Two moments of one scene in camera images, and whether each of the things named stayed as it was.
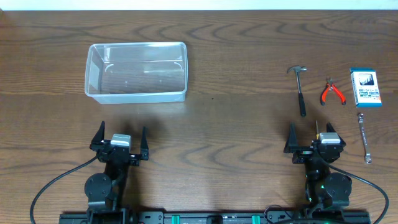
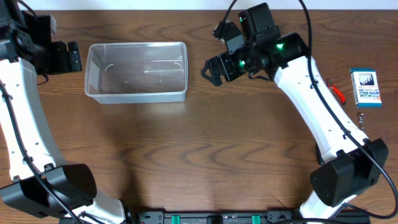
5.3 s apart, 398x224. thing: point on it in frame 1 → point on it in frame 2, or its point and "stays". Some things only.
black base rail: x=209 y=217 stays
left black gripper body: x=117 y=153 → x=62 y=56
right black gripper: x=311 y=151 → x=222 y=68
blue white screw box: x=365 y=88 stays
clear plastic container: x=137 y=72 stays
